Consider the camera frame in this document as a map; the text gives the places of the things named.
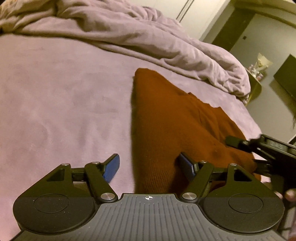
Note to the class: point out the brown button cardigan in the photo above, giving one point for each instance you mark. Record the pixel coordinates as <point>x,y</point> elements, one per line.
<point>166,127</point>

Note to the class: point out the person's right hand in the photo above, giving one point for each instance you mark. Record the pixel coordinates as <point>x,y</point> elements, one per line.
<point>291,195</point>

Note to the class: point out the dark door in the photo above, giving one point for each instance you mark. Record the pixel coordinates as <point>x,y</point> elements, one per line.
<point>231,30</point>

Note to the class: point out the white wardrobe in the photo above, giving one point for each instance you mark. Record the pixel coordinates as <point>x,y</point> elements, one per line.
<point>196,14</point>

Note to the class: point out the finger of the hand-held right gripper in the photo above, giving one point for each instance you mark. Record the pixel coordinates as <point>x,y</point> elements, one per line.
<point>262,168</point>
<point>239,143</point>

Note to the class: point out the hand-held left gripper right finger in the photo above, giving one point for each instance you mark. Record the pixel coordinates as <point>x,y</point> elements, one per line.
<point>186,165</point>

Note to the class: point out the crumpled purple duvet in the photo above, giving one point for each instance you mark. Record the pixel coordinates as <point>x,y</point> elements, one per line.
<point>115,30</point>

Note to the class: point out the wrapped flower bouquet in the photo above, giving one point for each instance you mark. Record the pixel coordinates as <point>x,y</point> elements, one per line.
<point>260,65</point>

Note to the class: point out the pale round side table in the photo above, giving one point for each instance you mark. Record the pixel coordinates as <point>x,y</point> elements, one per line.
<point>254,90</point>

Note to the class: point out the black flat screen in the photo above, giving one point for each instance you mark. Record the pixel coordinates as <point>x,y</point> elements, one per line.
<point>286,76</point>

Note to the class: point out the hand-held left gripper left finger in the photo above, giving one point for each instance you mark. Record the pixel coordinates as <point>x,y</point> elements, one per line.
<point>112,168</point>

